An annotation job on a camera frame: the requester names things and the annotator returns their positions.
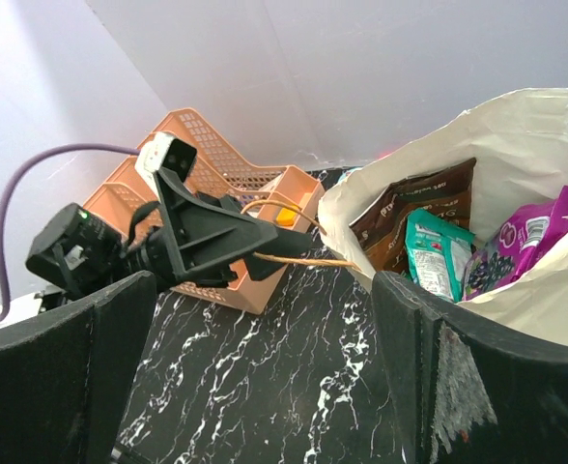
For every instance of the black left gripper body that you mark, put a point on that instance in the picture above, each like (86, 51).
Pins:
(198, 242)

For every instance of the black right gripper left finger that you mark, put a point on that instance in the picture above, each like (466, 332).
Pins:
(66, 374)

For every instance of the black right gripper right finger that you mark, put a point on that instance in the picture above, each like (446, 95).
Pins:
(466, 389)

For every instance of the teal Fox's mint candy bag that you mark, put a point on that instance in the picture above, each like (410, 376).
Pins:
(438, 252)

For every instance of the purple blackcurrant candy bag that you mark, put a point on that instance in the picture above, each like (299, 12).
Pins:
(516, 246)

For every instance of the beige paper bag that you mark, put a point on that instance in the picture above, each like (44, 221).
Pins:
(475, 172)

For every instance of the yellow sticky note pad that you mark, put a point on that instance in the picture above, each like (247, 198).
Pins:
(286, 217)

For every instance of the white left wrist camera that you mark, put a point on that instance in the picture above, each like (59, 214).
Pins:
(165, 150)

